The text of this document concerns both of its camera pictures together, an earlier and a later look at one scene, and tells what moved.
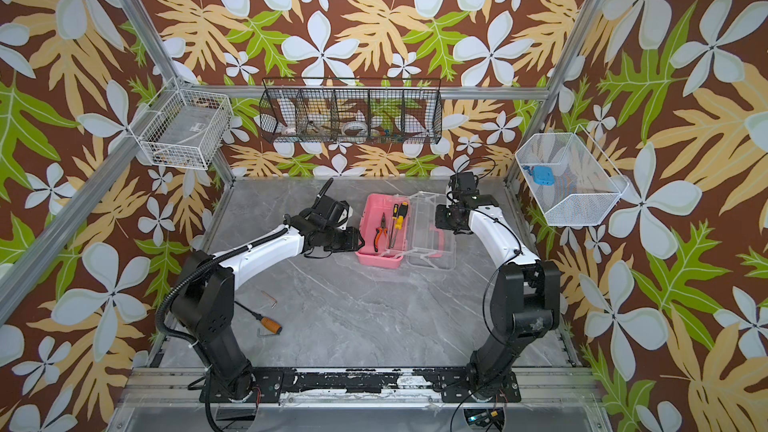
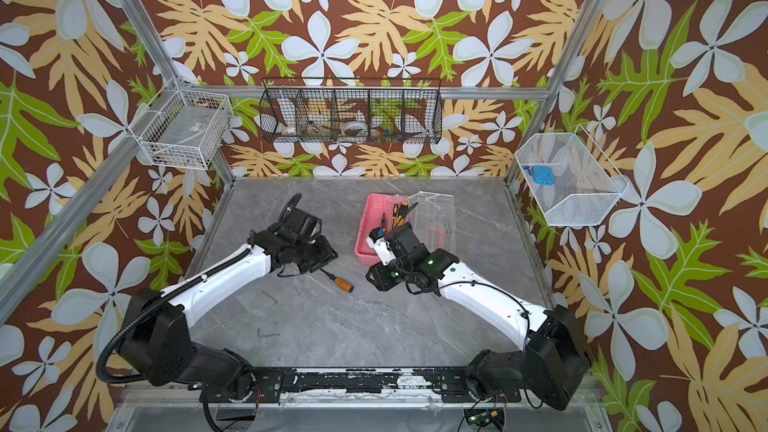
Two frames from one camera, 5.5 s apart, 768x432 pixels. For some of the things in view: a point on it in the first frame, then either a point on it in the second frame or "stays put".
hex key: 271,298 stays put
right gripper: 443,217 → 395,239
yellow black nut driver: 401,215 stays put
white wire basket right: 571,180 stays put
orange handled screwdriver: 266,322 → 339,283
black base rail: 455,386 stays put
